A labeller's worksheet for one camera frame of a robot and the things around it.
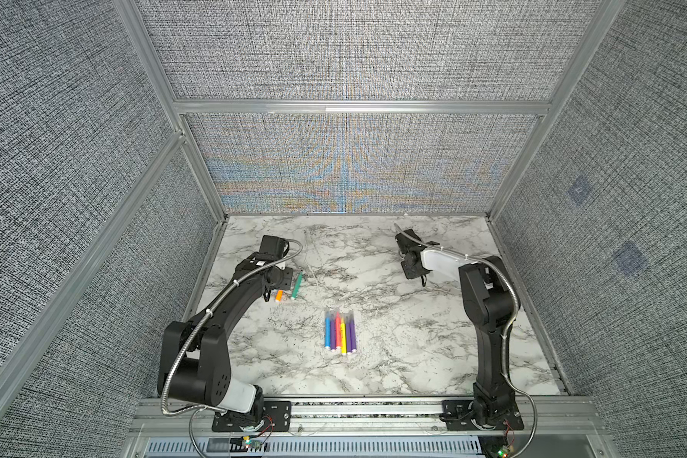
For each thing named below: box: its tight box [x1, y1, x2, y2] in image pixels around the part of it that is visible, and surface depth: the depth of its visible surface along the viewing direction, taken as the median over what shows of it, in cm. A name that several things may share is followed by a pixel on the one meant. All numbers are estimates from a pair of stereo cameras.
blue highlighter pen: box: [323, 311, 332, 351], surface depth 90 cm
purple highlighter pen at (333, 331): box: [330, 312, 337, 353], surface depth 89 cm
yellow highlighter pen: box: [339, 316, 348, 356], surface depth 88 cm
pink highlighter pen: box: [335, 312, 343, 350], surface depth 89 cm
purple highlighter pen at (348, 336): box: [345, 315, 353, 355], surface depth 88 cm
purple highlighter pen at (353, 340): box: [349, 310, 357, 354], surface depth 90 cm
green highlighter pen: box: [290, 270, 304, 300], surface depth 101 cm
